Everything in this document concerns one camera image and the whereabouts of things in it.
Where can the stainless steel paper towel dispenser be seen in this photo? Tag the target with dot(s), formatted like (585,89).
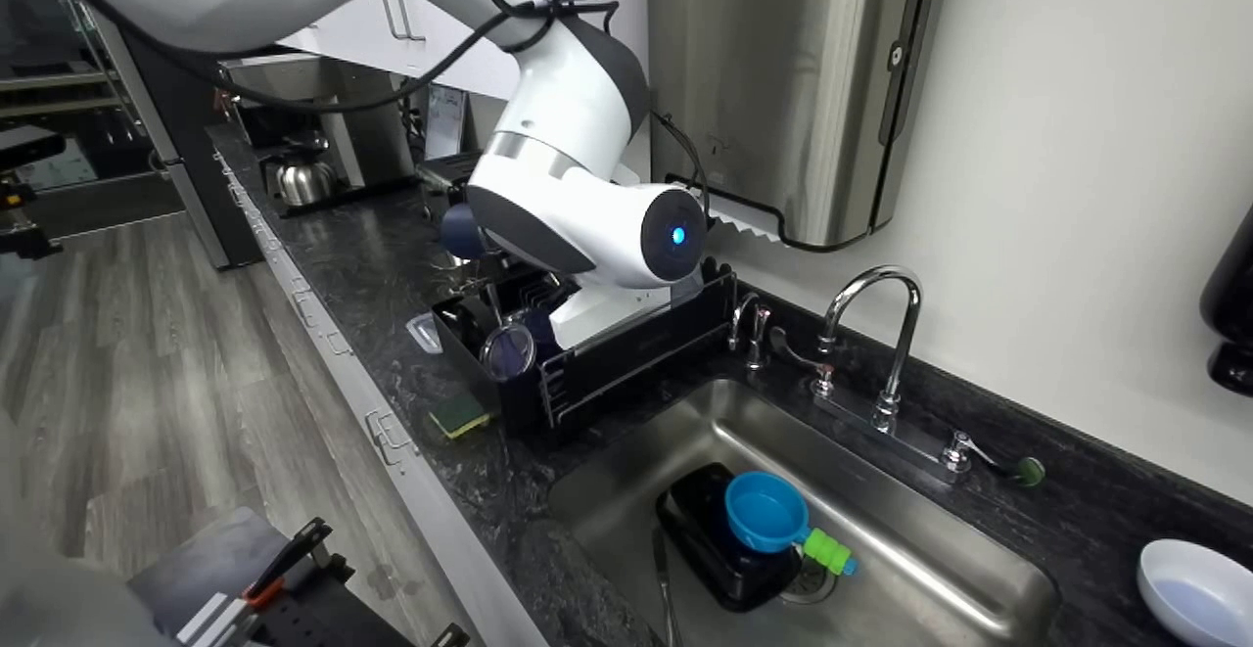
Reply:
(773,69)

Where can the yellow green sponge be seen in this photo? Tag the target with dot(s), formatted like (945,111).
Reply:
(458,417)

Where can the white paper sign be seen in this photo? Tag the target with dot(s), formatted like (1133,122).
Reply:
(446,121)

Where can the glass door fridge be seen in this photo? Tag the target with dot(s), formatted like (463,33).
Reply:
(108,118)

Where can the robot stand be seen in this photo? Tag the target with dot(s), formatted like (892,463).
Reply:
(294,588)

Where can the steel coffee pot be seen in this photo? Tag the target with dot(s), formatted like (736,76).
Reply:
(303,180)

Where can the black plastic container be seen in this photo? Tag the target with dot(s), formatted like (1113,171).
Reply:
(703,520)

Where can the clear plastic container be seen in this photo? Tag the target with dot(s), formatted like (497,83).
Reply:
(425,332)

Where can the clear drinking glass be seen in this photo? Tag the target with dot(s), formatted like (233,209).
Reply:
(508,351)

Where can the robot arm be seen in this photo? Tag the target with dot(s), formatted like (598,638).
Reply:
(548,118)

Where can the dark blue mug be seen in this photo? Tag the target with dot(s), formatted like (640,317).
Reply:
(460,233)

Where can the black dish rack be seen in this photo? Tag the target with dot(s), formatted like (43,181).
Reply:
(607,363)

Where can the white bowl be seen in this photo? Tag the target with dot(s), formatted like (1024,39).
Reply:
(1194,593)

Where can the small chrome tap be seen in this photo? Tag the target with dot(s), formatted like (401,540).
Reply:
(754,329)

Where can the stainless steel sink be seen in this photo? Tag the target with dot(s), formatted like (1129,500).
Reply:
(881,539)

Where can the black soap dispenser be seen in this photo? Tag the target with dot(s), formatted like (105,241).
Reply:
(1233,304)

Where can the coffee maker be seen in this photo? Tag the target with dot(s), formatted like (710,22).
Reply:
(367,128)

